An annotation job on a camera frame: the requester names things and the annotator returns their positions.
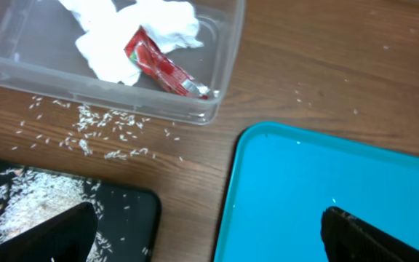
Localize white napkin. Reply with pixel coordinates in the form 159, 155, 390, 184
60, 0, 204, 86

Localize black rectangular tray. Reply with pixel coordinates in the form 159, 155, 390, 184
0, 161, 161, 261

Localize clear plastic waste bin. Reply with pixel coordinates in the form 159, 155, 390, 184
0, 0, 246, 125

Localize pile of white rice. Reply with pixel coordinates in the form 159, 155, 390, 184
0, 168, 113, 261

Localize scattered rice grains on table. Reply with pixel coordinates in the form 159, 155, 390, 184
0, 93, 189, 166

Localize teal serving tray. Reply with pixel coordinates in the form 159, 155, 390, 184
214, 122, 419, 261

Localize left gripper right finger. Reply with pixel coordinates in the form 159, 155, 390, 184
321, 207, 419, 262

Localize red sauce packet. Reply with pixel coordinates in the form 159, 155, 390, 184
124, 26, 212, 100

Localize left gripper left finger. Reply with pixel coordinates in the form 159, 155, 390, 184
0, 202, 97, 262

